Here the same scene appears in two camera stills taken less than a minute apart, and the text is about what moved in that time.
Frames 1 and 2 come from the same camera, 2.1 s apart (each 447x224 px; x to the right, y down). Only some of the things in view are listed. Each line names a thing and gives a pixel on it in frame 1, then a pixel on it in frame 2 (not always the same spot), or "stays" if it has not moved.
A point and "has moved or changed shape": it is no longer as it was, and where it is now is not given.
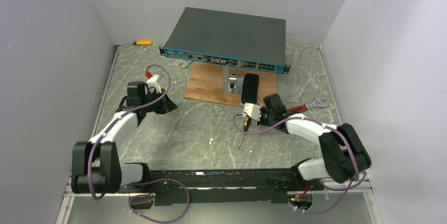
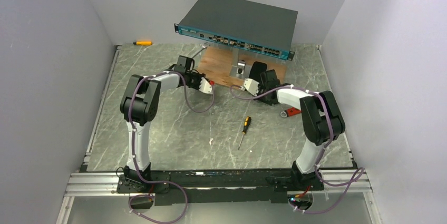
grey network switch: (233, 39) has moved or changed shape
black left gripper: (162, 103) -> (195, 80)
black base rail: (227, 186) stays
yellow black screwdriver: (247, 122) stays
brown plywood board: (205, 81) has moved or changed shape
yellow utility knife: (143, 42) stays
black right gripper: (263, 116) -> (264, 87)
